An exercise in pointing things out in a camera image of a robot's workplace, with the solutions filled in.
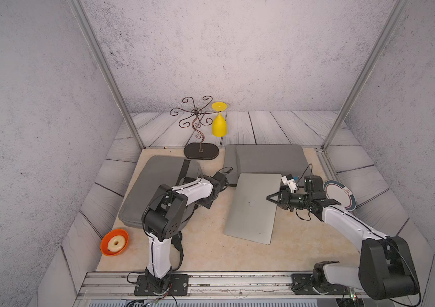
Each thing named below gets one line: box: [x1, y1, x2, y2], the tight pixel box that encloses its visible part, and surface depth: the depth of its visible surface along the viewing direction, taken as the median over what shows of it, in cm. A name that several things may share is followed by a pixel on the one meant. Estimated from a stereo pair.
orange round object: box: [100, 228, 130, 257], surface depth 82 cm
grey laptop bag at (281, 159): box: [223, 143, 310, 187], surface depth 112 cm
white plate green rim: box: [323, 179, 358, 212], surface depth 103 cm
